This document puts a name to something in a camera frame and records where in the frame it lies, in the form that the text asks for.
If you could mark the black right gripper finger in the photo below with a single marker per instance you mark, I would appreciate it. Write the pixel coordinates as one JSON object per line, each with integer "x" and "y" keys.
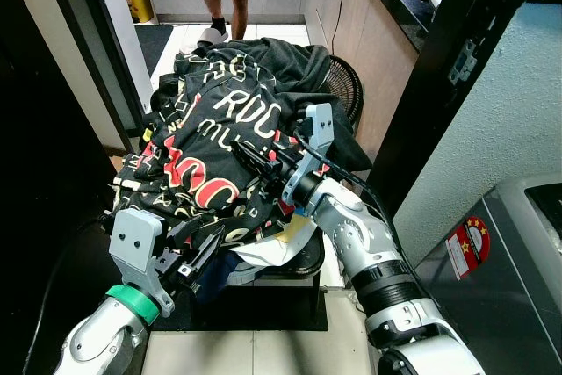
{"x": 250, "y": 161}
{"x": 263, "y": 148}

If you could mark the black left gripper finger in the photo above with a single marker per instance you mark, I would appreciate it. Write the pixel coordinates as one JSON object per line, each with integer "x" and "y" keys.
{"x": 213, "y": 264}
{"x": 206, "y": 245}

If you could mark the black printed shirt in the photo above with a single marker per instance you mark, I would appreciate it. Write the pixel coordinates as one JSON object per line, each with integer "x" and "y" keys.
{"x": 224, "y": 107}

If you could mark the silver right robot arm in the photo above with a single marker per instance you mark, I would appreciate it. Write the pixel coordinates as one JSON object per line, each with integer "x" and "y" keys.
{"x": 382, "y": 283}

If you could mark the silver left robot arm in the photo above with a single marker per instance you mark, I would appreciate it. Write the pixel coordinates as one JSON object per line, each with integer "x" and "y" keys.
{"x": 98, "y": 340}

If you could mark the grey washing machine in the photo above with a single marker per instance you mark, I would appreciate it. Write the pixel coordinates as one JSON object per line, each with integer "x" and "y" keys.
{"x": 500, "y": 296}

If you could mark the dark blue garment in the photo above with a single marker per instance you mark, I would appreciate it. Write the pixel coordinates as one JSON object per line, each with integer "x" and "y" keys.
{"x": 215, "y": 280}

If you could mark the white garment with yellow patch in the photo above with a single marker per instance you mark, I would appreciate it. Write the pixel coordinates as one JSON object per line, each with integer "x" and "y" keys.
{"x": 268, "y": 250}

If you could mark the black stool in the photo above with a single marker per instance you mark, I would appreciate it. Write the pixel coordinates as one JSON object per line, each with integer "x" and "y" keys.
{"x": 263, "y": 305}

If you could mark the black round fan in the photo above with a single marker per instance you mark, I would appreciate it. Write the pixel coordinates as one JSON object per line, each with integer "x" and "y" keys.
{"x": 347, "y": 90}

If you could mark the beige cabinet with dark counter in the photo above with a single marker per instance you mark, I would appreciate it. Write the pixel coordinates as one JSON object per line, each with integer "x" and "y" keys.
{"x": 373, "y": 50}

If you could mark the black floor mat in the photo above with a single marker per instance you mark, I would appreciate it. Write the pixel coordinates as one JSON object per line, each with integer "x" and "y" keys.
{"x": 156, "y": 46}

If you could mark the red round sticker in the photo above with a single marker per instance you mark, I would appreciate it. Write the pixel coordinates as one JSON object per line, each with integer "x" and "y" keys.
{"x": 471, "y": 243}

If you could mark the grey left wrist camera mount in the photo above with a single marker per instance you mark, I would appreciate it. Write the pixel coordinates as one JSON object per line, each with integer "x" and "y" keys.
{"x": 136, "y": 239}

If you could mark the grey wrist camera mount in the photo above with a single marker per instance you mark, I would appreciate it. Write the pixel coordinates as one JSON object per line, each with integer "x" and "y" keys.
{"x": 317, "y": 129}
{"x": 136, "y": 239}

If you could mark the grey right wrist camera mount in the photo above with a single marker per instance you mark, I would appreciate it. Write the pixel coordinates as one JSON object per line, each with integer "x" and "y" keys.
{"x": 317, "y": 129}

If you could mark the dark sliding door frame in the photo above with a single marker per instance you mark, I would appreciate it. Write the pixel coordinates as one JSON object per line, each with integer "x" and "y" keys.
{"x": 92, "y": 41}

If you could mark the black door frame post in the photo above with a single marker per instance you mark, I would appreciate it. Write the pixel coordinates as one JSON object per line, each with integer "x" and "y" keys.
{"x": 457, "y": 59}

